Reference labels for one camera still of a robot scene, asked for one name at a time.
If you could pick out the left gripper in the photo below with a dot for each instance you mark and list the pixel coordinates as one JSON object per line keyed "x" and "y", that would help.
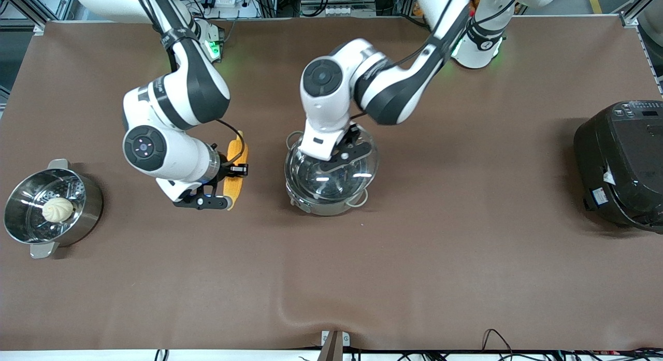
{"x": 354, "y": 135}

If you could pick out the round glass pot lid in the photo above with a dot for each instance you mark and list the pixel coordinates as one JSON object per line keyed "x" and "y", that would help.
{"x": 321, "y": 182}

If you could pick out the pile of brown breads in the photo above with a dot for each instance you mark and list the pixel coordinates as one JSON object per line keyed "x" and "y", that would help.
{"x": 473, "y": 9}

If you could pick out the brown table mat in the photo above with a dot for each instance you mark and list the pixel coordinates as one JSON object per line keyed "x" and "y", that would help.
{"x": 331, "y": 278}

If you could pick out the white steamed bun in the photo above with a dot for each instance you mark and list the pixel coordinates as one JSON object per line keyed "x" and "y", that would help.
{"x": 57, "y": 210}

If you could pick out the metal table edge bracket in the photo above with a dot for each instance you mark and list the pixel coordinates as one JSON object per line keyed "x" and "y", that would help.
{"x": 334, "y": 345}

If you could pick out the steel cooking pot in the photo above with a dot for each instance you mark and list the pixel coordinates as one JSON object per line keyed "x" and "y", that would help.
{"x": 323, "y": 210}

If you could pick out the yellow corn cob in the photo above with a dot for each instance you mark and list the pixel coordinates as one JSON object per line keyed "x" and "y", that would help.
{"x": 234, "y": 187}

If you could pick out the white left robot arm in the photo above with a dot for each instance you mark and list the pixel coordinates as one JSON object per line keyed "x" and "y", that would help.
{"x": 393, "y": 91}

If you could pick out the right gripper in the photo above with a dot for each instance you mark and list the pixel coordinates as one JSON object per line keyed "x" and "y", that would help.
{"x": 226, "y": 167}

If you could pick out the black rice cooker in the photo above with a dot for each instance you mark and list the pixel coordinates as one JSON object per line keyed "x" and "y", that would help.
{"x": 621, "y": 164}

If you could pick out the aluminium frame post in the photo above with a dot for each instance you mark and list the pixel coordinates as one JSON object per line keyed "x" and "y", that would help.
{"x": 639, "y": 6}
{"x": 20, "y": 3}

